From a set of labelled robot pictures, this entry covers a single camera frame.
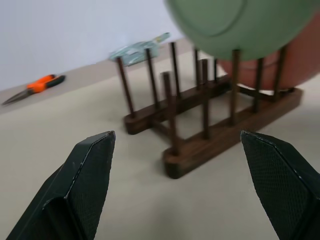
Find dark wooden dish rack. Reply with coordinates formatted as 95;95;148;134
115;42;304;180

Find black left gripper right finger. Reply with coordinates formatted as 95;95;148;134
239;129;320;240

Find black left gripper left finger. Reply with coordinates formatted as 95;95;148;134
5;130;117;240

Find clear plastic package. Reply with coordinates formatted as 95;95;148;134
109;32;171;67

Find brown plate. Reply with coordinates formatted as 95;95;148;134
216;26;320;92

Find green plate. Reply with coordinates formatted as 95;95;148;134
163;0;320;62

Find orange and black pliers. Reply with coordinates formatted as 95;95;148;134
1;74;67;106

